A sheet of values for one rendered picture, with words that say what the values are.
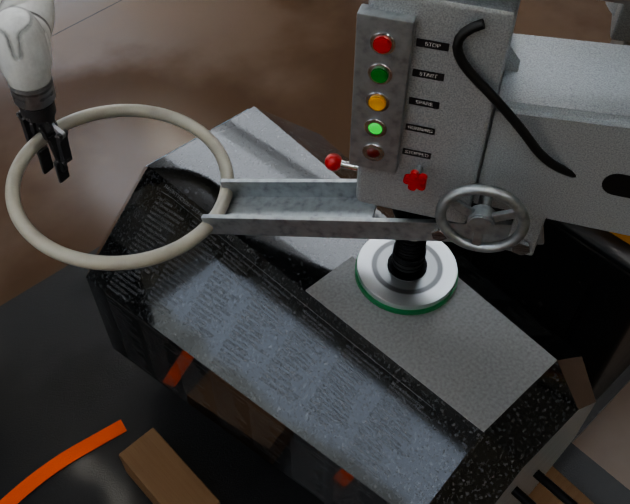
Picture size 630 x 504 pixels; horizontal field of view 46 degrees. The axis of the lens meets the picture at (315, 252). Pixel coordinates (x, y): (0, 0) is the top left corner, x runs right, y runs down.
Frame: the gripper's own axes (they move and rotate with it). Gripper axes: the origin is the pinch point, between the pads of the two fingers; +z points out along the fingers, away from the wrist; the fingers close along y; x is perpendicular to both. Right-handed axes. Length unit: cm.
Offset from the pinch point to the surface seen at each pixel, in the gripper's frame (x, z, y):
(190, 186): 12.8, -0.7, 30.9
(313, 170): 33, -3, 53
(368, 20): 0, -72, 75
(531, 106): 11, -62, 99
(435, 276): 17, -8, 92
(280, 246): 8, -3, 59
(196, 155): 22.2, -0.5, 25.6
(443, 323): 9, -6, 99
